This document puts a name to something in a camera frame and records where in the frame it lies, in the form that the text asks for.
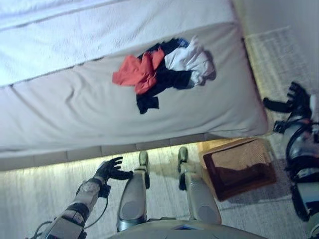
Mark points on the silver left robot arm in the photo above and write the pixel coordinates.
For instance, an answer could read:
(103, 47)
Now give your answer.
(72, 209)

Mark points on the silver left robot leg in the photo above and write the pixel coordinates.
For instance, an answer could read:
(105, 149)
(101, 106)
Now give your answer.
(133, 196)

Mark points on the white garment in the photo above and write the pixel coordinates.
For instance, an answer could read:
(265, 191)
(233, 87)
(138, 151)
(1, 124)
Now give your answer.
(190, 62)

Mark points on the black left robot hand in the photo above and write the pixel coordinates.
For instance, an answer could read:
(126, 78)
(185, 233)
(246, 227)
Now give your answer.
(112, 169)

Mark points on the silver robot torso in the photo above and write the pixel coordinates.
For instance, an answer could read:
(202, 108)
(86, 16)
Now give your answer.
(182, 230)

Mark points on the white quilted blanket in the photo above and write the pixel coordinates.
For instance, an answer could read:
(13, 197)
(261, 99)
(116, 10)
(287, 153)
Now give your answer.
(74, 37)

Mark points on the brown wicker basket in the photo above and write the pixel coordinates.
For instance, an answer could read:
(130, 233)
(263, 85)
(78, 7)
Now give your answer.
(239, 166)

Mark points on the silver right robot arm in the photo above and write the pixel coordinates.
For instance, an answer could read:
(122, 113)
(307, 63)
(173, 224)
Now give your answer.
(300, 159)

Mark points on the red orange garment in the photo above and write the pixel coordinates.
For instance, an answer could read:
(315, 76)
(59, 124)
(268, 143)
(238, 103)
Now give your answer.
(139, 72)

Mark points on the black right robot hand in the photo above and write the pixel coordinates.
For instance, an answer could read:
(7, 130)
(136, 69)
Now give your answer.
(297, 99)

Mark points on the bed with grey sheet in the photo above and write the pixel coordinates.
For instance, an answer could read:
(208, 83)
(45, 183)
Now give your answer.
(99, 104)

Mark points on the black garment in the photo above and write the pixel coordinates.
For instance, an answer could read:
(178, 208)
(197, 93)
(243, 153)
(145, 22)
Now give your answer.
(164, 79)

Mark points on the light woven rug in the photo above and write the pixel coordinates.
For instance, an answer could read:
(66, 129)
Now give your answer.
(276, 57)

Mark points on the blue garment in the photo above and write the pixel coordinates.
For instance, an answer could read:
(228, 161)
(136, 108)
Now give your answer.
(184, 42)

